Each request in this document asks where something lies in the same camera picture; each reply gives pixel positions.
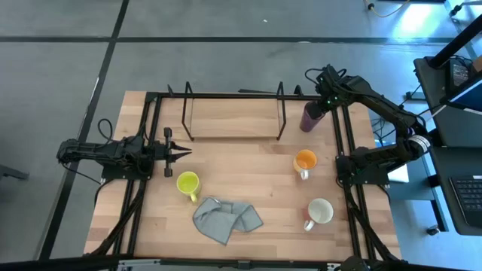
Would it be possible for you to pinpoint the wooden shelf black wire frame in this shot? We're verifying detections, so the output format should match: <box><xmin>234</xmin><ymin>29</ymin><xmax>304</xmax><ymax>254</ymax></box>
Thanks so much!
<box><xmin>167</xmin><ymin>81</ymin><xmax>304</xmax><ymax>142</ymax></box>

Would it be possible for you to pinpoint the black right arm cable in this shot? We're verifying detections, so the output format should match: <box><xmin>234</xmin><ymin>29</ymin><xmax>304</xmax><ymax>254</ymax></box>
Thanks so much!
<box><xmin>304</xmin><ymin>66</ymin><xmax>327</xmax><ymax>86</ymax></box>

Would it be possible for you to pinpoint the red mug white inside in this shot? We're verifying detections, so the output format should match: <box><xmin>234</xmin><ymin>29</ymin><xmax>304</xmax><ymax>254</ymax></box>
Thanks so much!
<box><xmin>302</xmin><ymin>197</ymin><xmax>335</xmax><ymax>232</ymax></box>

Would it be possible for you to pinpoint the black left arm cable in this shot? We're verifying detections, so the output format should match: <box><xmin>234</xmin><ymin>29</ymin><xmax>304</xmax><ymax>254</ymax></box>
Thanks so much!
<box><xmin>97</xmin><ymin>118</ymin><xmax>114</xmax><ymax>144</ymax></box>

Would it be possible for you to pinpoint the yellow floor cable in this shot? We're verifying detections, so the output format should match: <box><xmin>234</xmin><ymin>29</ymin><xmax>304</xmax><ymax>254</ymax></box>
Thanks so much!
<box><xmin>363</xmin><ymin>0</ymin><xmax>411</xmax><ymax>19</ymax></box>

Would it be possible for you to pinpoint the laptop with blue screen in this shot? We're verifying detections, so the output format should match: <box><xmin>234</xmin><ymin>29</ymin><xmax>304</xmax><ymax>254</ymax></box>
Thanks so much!
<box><xmin>440</xmin><ymin>71</ymin><xmax>482</xmax><ymax>114</ymax></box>

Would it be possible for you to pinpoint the grey furniture foot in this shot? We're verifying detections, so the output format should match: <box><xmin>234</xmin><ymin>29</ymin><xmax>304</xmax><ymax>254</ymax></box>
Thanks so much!
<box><xmin>0</xmin><ymin>164</ymin><xmax>29</xmax><ymax>181</ymax></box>

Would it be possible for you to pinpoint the yellow-green mug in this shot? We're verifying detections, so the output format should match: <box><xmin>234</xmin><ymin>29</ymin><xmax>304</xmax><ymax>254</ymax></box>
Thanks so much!
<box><xmin>175</xmin><ymin>171</ymin><xmax>202</xmax><ymax>204</ymax></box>

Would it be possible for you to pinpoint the grey cloth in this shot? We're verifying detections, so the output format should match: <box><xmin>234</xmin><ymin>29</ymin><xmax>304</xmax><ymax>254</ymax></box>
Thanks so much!
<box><xmin>192</xmin><ymin>196</ymin><xmax>264</xmax><ymax>246</ymax></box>

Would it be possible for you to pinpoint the black aluminium table frame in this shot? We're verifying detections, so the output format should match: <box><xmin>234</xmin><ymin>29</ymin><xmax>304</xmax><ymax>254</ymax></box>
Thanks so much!
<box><xmin>0</xmin><ymin>84</ymin><xmax>468</xmax><ymax>271</ymax></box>

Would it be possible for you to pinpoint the black keyboard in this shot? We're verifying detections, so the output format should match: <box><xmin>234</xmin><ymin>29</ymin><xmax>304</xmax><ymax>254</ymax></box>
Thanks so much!
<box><xmin>450</xmin><ymin>175</ymin><xmax>482</xmax><ymax>229</ymax></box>

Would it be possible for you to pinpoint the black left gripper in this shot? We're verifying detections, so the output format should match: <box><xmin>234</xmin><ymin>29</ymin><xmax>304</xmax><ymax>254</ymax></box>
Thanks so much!
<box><xmin>142</xmin><ymin>127</ymin><xmax>193</xmax><ymax>178</ymax></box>

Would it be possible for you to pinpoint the purple tumbler cup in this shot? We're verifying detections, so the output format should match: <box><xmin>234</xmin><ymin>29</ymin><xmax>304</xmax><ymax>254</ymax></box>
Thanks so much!
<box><xmin>299</xmin><ymin>99</ymin><xmax>327</xmax><ymax>133</ymax></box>

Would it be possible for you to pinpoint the black electronic box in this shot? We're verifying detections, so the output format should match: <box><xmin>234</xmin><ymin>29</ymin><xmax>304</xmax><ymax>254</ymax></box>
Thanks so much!
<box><xmin>447</xmin><ymin>56</ymin><xmax>471</xmax><ymax>93</ymax></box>

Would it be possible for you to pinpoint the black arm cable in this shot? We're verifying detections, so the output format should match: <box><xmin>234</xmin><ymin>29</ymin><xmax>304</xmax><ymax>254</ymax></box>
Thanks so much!
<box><xmin>97</xmin><ymin>118</ymin><xmax>114</xmax><ymax>144</ymax></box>
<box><xmin>304</xmin><ymin>66</ymin><xmax>327</xmax><ymax>86</ymax></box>

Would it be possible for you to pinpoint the orange mug white handle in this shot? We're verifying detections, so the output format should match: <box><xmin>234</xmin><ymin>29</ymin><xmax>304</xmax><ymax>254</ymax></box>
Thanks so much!
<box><xmin>292</xmin><ymin>148</ymin><xmax>319</xmax><ymax>181</ymax></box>

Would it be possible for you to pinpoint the black metal beam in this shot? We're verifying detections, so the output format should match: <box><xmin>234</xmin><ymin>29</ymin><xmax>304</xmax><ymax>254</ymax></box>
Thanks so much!
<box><xmin>429</xmin><ymin>14</ymin><xmax>482</xmax><ymax>69</ymax></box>

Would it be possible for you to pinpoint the black desk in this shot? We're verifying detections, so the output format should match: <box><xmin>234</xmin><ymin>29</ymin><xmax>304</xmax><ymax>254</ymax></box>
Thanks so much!
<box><xmin>413</xmin><ymin>56</ymin><xmax>482</xmax><ymax>236</ymax></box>

